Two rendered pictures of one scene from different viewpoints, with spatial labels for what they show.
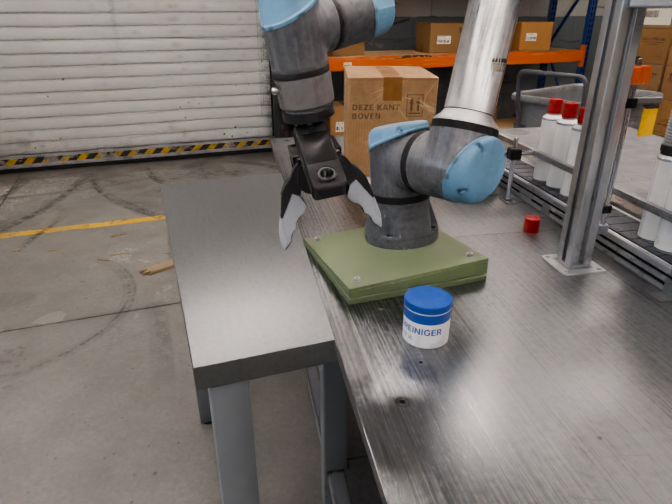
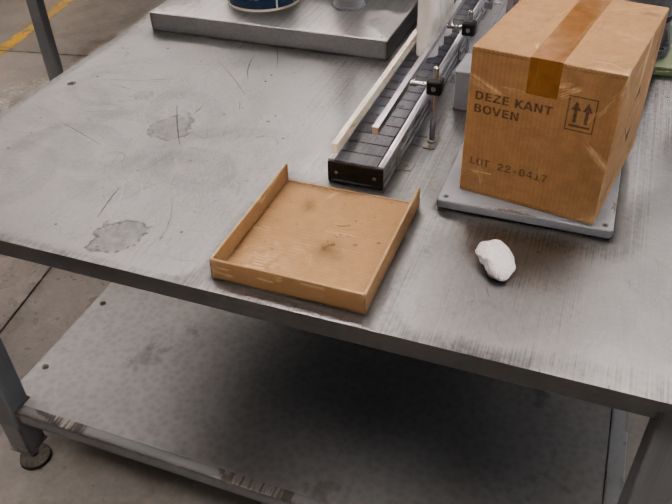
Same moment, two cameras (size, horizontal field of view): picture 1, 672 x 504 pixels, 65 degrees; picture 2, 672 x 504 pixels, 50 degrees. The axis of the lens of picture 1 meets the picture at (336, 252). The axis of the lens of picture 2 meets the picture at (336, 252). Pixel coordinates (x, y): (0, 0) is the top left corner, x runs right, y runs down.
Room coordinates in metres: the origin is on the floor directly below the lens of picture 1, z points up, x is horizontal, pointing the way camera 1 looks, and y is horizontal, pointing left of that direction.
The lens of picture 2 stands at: (2.80, 0.12, 1.59)
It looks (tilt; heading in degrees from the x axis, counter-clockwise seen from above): 39 degrees down; 212
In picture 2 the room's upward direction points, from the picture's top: 2 degrees counter-clockwise
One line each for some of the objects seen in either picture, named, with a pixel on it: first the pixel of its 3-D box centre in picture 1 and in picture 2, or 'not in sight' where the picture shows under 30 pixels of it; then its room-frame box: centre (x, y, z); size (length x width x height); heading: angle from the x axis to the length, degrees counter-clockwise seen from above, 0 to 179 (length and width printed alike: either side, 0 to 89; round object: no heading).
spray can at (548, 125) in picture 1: (549, 140); (429, 11); (1.33, -0.54, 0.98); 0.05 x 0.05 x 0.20
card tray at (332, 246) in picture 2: not in sight; (321, 230); (1.99, -0.42, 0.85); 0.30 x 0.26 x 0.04; 10
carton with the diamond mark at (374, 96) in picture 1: (385, 118); (561, 100); (1.61, -0.15, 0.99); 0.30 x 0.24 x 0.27; 1
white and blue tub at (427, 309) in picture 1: (426, 316); not in sight; (0.68, -0.14, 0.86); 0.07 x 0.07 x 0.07
